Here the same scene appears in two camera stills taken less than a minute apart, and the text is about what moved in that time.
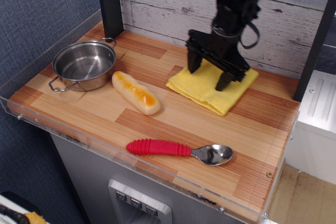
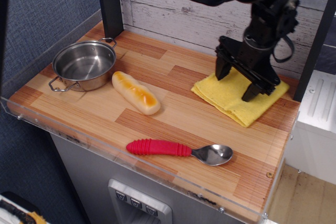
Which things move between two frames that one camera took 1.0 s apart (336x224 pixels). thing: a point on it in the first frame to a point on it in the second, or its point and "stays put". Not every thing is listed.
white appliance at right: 311,146 stays put
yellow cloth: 201,87 to 228,93
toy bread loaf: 139,96 stays put
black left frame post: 111,6 stays put
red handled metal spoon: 213,155 stays put
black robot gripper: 220,48 to 250,59
